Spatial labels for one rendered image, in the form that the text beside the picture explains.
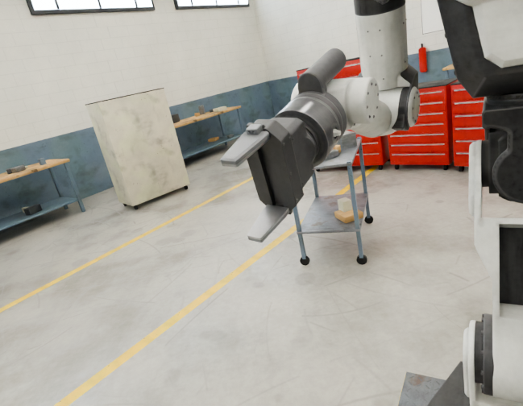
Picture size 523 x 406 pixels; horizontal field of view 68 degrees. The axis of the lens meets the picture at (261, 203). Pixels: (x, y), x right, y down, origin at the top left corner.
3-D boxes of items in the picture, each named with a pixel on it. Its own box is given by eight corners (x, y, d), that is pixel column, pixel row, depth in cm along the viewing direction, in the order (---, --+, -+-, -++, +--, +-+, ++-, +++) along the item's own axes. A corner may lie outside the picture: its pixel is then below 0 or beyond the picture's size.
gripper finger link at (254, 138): (217, 165, 41) (247, 136, 45) (242, 167, 39) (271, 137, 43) (212, 152, 40) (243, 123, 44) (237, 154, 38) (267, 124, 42)
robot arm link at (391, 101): (328, 131, 70) (363, 140, 86) (384, 133, 65) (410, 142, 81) (334, 72, 69) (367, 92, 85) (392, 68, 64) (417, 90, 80)
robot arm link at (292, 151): (251, 209, 52) (290, 162, 60) (315, 219, 47) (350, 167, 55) (223, 125, 45) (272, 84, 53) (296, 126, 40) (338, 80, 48)
